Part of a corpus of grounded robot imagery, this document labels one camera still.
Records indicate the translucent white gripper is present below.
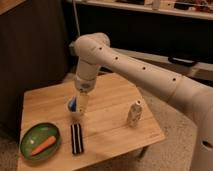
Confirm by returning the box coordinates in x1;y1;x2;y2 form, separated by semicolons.
71;76;96;118

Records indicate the green ceramic bowl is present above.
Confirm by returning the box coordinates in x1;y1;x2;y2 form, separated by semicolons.
20;122;61;162

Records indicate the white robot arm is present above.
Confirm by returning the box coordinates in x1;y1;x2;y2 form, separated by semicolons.
73;33;213;171

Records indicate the white cup with blue object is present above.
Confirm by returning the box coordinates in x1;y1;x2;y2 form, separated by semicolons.
67;96;82;121

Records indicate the wooden table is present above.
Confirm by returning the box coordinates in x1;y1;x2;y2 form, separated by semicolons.
18;74;165;171

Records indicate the black white striped block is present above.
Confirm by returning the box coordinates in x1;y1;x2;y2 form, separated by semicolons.
71;124;84;155

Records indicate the small white bottle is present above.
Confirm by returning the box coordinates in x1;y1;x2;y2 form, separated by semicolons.
127;100;142;127

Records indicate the orange carrot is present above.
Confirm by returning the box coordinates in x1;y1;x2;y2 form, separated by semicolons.
31;136;56;156

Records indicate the metal vertical pole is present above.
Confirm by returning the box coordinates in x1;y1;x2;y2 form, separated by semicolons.
72;0;81;37

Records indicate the wooden shelf board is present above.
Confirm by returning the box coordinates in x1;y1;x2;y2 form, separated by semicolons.
75;0;213;21

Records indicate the black handle on beam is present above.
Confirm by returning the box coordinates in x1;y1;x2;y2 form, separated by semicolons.
168;57;198;67

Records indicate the grey metal rail beam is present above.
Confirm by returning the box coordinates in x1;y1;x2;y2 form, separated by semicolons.
116;48;213;81

